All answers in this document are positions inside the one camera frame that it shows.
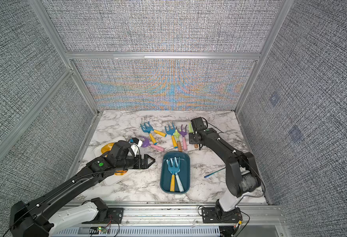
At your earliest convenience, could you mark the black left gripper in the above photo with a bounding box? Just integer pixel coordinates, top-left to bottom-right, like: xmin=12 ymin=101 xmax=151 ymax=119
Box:
xmin=116 ymin=153 xmax=156 ymax=171

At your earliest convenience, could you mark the light green rake brown handle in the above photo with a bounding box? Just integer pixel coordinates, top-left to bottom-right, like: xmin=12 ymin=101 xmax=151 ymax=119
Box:
xmin=189 ymin=123 xmax=199 ymax=149

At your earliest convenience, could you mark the purple rake pink handle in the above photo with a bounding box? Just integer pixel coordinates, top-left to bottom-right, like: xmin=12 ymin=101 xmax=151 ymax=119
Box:
xmin=141 ymin=136 xmax=165 ymax=152
xmin=178 ymin=125 xmax=187 ymax=151

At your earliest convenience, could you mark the light blue rake white handle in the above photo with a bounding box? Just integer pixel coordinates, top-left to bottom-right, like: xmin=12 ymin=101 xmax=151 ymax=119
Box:
xmin=173 ymin=157 xmax=184 ymax=193

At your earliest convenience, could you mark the teal storage box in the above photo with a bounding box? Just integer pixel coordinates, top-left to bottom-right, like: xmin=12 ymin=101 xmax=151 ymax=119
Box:
xmin=160 ymin=152 xmax=190 ymax=194

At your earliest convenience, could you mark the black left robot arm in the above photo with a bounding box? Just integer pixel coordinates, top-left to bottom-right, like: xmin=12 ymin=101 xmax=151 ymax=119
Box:
xmin=9 ymin=141 xmax=156 ymax=237

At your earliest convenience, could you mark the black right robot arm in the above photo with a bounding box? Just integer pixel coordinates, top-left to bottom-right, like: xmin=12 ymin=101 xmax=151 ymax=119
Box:
xmin=189 ymin=117 xmax=263 ymax=213

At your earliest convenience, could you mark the white rectangular plate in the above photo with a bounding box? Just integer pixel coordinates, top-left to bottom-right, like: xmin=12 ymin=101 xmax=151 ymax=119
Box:
xmin=94 ymin=137 xmax=139 ymax=186

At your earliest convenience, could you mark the blue pen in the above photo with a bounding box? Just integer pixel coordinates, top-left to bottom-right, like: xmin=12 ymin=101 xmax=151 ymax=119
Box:
xmin=204 ymin=167 xmax=226 ymax=178

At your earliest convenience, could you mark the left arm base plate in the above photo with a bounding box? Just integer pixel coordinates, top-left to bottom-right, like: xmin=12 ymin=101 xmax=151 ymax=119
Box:
xmin=84 ymin=207 xmax=124 ymax=224

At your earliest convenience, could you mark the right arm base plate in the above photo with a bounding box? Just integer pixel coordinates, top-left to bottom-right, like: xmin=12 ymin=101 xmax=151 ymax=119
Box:
xmin=200 ymin=207 xmax=243 ymax=224

